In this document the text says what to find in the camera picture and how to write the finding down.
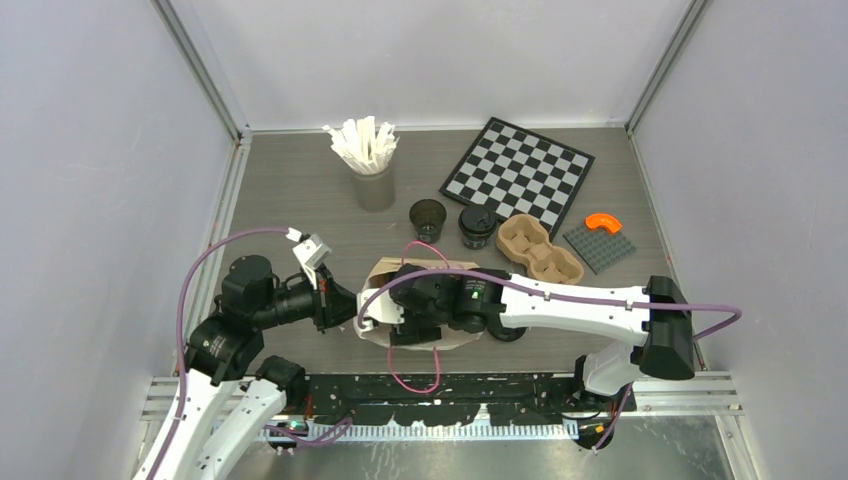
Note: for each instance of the black coffee cup lid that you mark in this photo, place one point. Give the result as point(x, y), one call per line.
point(505, 334)

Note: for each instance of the grey cylindrical straw holder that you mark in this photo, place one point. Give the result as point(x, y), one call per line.
point(374, 192)

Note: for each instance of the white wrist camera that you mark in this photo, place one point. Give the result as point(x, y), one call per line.
point(311, 252)
point(374, 307)

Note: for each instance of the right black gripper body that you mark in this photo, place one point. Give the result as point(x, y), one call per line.
point(418, 325)

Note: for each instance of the black and white chessboard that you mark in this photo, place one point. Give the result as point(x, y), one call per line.
point(512, 170)

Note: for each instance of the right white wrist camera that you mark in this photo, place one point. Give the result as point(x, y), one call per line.
point(374, 307)

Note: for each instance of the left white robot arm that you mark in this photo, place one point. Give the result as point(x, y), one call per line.
point(198, 444)

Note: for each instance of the orange curved plastic piece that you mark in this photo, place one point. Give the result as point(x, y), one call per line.
point(603, 221)

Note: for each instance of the bundle of white wrapped straws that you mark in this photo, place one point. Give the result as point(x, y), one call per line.
point(366, 147)

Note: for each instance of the grey studded building baseplate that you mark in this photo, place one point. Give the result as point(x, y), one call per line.
point(597, 248)

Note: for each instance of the pink and cream paper bag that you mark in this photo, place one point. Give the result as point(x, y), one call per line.
point(385, 324)

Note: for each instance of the black lidded coffee cup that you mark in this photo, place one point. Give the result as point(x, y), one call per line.
point(476, 223)

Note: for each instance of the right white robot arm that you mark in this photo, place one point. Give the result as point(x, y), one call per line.
point(650, 326)

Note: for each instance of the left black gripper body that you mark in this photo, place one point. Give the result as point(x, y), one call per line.
point(302, 299)

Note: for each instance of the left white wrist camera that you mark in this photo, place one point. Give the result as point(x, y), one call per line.
point(311, 252)

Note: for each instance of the brown cardboard cup carrier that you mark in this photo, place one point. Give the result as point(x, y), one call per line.
point(525, 241)

